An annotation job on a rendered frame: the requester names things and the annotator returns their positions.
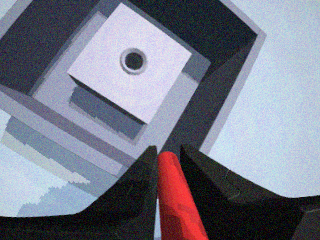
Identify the white square plate with hole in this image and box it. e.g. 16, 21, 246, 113
67, 3, 192, 124

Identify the red peg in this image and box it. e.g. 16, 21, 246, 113
157, 152, 209, 240

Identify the dark grey open square box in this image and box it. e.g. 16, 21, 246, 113
0, 0, 267, 179

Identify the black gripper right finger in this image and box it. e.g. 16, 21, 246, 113
180, 144, 320, 240

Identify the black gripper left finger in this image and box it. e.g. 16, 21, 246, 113
0, 145, 159, 240

